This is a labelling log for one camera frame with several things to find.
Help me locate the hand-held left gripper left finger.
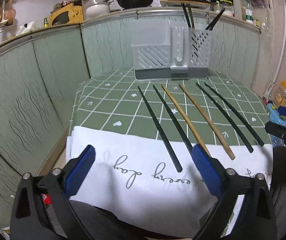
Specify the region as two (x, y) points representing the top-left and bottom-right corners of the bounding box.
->
(9, 144), (97, 240)

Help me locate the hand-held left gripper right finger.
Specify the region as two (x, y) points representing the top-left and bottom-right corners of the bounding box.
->
(192, 144), (276, 240)

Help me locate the black chopstick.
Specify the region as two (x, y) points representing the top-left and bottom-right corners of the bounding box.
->
(137, 86), (183, 173)
(195, 82), (254, 154)
(181, 2), (192, 28)
(152, 84), (196, 153)
(205, 8), (226, 30)
(204, 82), (266, 147)

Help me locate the wooden chopstick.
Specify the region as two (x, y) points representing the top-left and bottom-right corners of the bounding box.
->
(186, 3), (196, 29)
(161, 84), (212, 157)
(178, 83), (236, 160)

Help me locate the white grey utensil holder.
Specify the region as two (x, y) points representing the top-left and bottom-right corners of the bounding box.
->
(131, 20), (213, 80)

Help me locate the blue plastic container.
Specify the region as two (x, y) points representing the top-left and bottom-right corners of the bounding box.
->
(267, 101), (286, 147)

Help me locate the plastic jar yellow lid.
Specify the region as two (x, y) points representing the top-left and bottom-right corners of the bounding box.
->
(274, 81), (286, 107)

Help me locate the white pipe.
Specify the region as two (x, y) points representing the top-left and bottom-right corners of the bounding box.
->
(265, 0), (286, 98)

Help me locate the green checked tablecloth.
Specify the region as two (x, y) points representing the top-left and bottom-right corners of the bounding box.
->
(65, 67), (275, 239)

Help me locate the green patterned kitchen cabinet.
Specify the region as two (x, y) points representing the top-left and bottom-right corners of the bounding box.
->
(0, 7), (262, 220)

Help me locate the white squeeze bottle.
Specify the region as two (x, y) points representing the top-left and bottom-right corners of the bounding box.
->
(233, 0), (244, 21)

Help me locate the clear jar black lid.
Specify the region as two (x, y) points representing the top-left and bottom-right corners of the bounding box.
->
(210, 0), (234, 17)

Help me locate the white crumpled bag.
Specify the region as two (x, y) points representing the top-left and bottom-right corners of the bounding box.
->
(18, 22), (37, 34)

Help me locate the metal cup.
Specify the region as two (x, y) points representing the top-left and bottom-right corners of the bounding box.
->
(0, 26), (8, 46)

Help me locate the yellow wooden storage box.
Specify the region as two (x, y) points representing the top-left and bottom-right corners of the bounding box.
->
(48, 0), (86, 26)

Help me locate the round wooden cutting board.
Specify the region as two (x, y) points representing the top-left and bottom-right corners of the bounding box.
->
(160, 0), (212, 8)

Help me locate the white bowl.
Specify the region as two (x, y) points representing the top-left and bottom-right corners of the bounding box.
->
(85, 2), (111, 19)

